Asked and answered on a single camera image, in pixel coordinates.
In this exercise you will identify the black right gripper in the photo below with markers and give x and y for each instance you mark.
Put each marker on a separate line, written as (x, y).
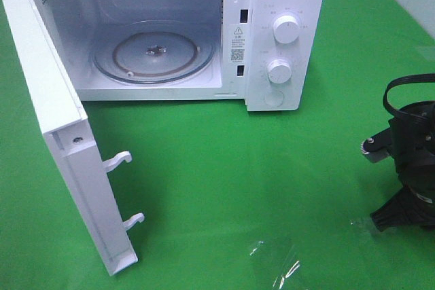
(414, 162)

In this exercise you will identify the round door release button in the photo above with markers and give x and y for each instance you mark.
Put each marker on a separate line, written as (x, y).
(274, 98)

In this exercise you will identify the white microwave knob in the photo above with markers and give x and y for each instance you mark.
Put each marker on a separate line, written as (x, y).
(286, 28)
(279, 71)

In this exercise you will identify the white microwave door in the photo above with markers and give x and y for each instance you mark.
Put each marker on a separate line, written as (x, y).
(64, 125)

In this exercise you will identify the green table mat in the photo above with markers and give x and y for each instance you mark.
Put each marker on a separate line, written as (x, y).
(232, 199)

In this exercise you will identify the white microwave oven body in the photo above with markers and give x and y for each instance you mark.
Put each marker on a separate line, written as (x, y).
(237, 70)

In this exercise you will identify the glass microwave turntable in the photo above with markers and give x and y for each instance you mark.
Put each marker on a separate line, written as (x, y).
(155, 51)

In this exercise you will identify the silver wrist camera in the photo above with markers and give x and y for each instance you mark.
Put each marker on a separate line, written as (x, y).
(377, 147)

